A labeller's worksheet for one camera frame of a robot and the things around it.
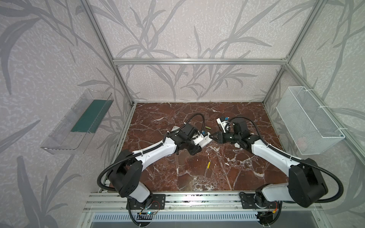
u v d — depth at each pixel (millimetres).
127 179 426
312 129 622
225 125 752
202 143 801
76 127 658
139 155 462
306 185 418
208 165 864
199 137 745
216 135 766
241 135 658
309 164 439
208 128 1044
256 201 720
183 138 650
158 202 724
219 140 728
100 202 752
